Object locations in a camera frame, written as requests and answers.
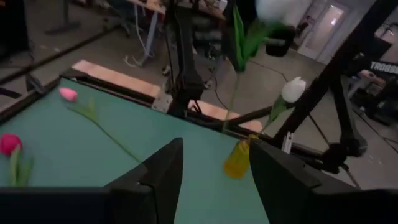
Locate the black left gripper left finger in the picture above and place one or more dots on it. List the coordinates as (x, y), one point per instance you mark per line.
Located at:
(149, 199)

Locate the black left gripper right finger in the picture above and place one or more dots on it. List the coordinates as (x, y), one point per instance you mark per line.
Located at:
(295, 202)

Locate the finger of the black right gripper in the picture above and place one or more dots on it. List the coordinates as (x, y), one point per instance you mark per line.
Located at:
(280, 43)
(228, 28)

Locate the white artificial tulip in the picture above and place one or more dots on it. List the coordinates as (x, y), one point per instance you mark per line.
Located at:
(272, 9)
(293, 90)

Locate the pink artificial tulip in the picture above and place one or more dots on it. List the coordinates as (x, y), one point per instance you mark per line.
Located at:
(68, 94)

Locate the bright red artificial tulip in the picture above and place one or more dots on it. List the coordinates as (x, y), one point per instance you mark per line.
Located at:
(9, 143)

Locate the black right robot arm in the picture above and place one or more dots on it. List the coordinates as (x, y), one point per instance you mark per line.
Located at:
(183, 62)

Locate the yellow glass vase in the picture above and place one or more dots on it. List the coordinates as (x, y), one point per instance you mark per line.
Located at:
(236, 163)

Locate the silver mounting plate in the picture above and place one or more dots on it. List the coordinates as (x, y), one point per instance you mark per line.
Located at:
(161, 102)

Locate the green table mat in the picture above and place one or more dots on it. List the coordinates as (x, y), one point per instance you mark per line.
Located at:
(62, 155)

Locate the black Trossen-printed panel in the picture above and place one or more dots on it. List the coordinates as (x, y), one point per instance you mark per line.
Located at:
(384, 67)

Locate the black table clamp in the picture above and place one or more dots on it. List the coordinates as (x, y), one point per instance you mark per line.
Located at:
(35, 84)

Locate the black equipment case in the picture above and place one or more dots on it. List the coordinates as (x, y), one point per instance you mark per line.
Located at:
(12, 28)

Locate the silver aluminium bracket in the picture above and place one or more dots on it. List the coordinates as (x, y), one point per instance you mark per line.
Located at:
(287, 141)

